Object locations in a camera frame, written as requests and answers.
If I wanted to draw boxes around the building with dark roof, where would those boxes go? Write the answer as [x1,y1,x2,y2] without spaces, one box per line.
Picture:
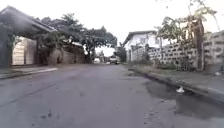
[0,5,58,69]

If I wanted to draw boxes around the grey asphalt road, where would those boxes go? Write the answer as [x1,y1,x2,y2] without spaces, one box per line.
[0,63,224,128]

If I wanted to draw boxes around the raised concrete kerb strip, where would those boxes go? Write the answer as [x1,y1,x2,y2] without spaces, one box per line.
[127,63,224,107]

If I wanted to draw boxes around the grey block wall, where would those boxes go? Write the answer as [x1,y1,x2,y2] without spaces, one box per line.
[130,30,224,73]

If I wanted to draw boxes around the concrete pavement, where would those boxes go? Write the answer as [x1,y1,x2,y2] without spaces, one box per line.
[0,65,58,80]

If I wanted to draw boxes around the white house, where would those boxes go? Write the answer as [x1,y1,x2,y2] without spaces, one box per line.
[122,30,162,63]

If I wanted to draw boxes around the low stone wall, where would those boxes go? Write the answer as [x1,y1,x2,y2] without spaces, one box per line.
[46,43,87,66]

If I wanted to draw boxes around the large dark trees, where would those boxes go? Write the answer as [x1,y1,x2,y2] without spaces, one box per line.
[37,12,119,64]

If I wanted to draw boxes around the white litter piece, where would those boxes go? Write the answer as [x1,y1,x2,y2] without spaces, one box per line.
[175,86,186,94]

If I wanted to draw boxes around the banana plants and tree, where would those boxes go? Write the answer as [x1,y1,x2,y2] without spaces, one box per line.
[154,0,222,72]

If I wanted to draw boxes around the vehicle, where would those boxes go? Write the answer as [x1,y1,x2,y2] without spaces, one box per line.
[108,55,121,65]

